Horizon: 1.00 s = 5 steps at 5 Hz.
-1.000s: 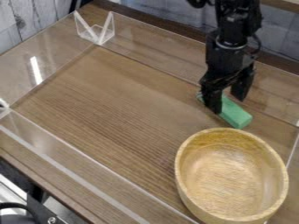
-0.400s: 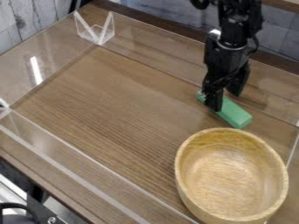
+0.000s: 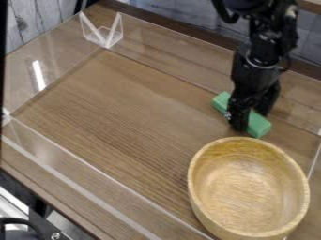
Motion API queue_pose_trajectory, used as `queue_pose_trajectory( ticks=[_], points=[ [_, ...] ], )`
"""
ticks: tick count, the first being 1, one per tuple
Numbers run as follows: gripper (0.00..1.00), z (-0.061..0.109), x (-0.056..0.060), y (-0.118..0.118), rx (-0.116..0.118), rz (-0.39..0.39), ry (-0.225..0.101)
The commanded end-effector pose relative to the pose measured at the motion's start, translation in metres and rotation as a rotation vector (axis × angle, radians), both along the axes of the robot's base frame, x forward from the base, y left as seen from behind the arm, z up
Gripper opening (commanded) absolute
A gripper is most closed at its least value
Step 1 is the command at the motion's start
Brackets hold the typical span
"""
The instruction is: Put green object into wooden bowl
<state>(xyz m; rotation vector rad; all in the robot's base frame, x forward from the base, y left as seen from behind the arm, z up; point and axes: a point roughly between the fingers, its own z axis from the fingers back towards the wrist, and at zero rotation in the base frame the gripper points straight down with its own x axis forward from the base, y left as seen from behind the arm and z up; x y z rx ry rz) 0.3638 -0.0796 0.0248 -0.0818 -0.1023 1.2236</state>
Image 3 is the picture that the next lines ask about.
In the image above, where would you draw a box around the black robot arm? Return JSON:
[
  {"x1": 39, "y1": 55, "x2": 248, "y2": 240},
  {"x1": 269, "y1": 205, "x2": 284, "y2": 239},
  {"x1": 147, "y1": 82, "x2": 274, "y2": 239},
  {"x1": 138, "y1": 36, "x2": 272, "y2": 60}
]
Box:
[{"x1": 210, "y1": 0, "x2": 300, "y2": 131}]

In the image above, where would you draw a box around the wooden bowl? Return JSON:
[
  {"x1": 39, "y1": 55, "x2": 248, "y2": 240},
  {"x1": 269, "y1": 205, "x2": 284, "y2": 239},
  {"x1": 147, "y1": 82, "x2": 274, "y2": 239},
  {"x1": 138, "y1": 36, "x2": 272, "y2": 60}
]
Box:
[{"x1": 188, "y1": 137, "x2": 311, "y2": 240}]

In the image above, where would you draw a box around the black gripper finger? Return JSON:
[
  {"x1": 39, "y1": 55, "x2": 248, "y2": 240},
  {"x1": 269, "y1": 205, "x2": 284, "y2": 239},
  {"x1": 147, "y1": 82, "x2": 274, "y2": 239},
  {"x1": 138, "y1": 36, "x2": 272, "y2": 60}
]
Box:
[
  {"x1": 254, "y1": 81, "x2": 281, "y2": 116},
  {"x1": 226, "y1": 99, "x2": 252, "y2": 131}
]

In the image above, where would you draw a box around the black metal bracket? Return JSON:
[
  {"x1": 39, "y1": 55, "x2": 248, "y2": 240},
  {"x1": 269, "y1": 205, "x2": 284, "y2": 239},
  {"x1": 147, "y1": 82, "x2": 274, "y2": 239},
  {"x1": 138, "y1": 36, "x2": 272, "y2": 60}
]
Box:
[{"x1": 30, "y1": 209, "x2": 64, "y2": 240}]

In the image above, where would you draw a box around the clear acrylic tray wall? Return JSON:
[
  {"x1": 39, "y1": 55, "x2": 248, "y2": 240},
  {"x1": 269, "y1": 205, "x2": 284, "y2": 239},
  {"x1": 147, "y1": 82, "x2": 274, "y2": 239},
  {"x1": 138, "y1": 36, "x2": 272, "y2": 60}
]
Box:
[{"x1": 0, "y1": 4, "x2": 321, "y2": 240}]

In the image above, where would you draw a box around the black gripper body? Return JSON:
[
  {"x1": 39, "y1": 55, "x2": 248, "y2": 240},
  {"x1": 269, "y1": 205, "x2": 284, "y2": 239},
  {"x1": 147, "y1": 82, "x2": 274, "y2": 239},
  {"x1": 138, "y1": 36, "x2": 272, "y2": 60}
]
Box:
[{"x1": 230, "y1": 50, "x2": 281, "y2": 108}]

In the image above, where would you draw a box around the black cable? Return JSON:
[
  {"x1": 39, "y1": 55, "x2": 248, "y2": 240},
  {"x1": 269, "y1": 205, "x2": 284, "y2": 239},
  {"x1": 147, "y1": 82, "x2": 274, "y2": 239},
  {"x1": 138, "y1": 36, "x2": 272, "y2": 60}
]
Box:
[{"x1": 0, "y1": 217, "x2": 42, "y2": 240}]

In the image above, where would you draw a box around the green rectangular block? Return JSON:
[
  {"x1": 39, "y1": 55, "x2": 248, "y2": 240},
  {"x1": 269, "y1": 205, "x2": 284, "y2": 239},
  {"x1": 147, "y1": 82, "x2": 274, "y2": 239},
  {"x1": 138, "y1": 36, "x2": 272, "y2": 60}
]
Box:
[{"x1": 210, "y1": 92, "x2": 272, "y2": 139}]

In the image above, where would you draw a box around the clear acrylic corner bracket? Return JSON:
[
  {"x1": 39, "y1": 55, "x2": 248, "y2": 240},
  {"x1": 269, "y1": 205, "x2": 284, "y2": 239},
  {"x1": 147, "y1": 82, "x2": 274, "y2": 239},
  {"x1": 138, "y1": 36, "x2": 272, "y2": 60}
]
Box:
[{"x1": 79, "y1": 12, "x2": 123, "y2": 49}]

